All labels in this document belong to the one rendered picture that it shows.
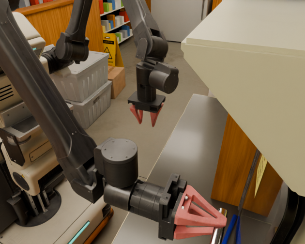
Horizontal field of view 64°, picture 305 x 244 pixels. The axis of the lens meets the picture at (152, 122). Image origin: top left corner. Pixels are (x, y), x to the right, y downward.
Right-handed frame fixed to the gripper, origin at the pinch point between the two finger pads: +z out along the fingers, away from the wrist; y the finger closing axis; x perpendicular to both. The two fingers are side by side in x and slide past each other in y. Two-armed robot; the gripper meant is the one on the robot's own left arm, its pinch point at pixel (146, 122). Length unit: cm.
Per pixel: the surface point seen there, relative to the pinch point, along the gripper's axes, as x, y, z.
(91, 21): 211, -160, 23
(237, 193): -9.3, 31.4, 10.7
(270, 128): -46, 28, -36
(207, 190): -6.7, 22.9, 15.9
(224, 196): -9.3, 28.2, 13.4
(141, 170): 77, -38, 110
